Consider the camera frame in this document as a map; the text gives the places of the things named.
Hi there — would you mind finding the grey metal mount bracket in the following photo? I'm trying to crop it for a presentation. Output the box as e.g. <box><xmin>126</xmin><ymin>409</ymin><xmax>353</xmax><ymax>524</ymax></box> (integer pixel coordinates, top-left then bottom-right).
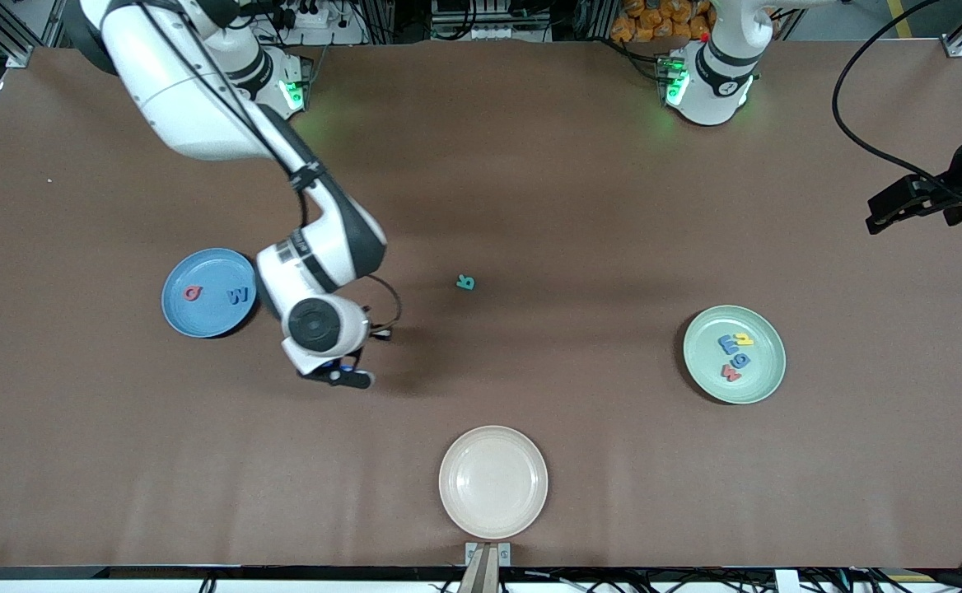
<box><xmin>465</xmin><ymin>541</ymin><xmax>512</xmax><ymax>567</ymax></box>

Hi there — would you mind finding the white black electronics box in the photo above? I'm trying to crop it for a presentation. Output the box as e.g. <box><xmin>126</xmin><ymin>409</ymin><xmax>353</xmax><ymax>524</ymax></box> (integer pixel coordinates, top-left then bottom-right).
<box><xmin>432</xmin><ymin>0</ymin><xmax>552</xmax><ymax>42</ymax></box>

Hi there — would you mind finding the blue plate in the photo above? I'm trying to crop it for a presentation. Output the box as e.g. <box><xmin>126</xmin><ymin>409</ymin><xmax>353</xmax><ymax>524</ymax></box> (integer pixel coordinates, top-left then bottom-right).
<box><xmin>161</xmin><ymin>248</ymin><xmax>259</xmax><ymax>339</ymax></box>

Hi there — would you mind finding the beige plate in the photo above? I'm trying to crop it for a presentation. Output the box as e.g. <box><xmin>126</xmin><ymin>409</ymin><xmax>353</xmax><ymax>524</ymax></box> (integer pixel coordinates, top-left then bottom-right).
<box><xmin>438</xmin><ymin>425</ymin><xmax>549</xmax><ymax>541</ymax></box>

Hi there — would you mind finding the green plate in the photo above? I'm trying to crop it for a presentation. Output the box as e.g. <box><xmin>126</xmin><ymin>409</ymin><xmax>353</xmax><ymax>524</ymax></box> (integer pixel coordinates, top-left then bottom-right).
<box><xmin>683</xmin><ymin>305</ymin><xmax>787</xmax><ymax>405</ymax></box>

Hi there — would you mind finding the orange fruit pile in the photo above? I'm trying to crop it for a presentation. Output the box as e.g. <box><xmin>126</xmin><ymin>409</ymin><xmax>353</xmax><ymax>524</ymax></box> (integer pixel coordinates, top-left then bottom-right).
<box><xmin>610</xmin><ymin>0</ymin><xmax>717</xmax><ymax>44</ymax></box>

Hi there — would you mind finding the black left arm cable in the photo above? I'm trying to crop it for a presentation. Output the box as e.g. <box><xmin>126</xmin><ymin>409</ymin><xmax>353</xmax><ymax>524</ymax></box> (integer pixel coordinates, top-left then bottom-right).
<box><xmin>832</xmin><ymin>0</ymin><xmax>962</xmax><ymax>207</ymax></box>

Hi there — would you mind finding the beige camera mount pole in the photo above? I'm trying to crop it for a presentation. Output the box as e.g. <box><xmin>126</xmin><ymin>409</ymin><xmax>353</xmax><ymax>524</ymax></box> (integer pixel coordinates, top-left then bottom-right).
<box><xmin>458</xmin><ymin>548</ymin><xmax>500</xmax><ymax>593</ymax></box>

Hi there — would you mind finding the brown table mat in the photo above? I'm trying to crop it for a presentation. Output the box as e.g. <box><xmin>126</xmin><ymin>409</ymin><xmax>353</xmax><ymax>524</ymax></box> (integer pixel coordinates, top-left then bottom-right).
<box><xmin>0</xmin><ymin>40</ymin><xmax>962</xmax><ymax>571</ymax></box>

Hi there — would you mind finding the white power strip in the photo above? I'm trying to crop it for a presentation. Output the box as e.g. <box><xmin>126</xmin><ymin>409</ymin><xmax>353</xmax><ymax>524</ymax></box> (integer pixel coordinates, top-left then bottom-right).
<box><xmin>271</xmin><ymin>0</ymin><xmax>367</xmax><ymax>46</ymax></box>

